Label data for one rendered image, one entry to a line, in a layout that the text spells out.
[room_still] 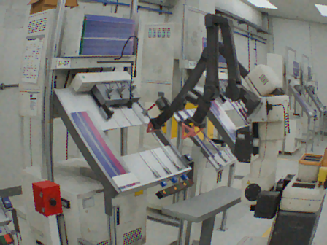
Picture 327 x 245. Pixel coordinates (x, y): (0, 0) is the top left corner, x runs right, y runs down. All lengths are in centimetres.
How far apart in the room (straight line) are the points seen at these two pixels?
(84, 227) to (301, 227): 130
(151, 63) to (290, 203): 215
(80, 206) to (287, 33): 837
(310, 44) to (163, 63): 672
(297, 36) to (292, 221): 826
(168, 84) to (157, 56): 27
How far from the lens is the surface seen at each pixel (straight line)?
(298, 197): 189
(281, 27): 1006
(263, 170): 207
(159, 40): 358
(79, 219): 233
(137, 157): 234
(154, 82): 359
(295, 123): 673
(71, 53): 234
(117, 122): 244
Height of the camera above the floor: 134
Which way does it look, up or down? 8 degrees down
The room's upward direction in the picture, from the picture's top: 3 degrees clockwise
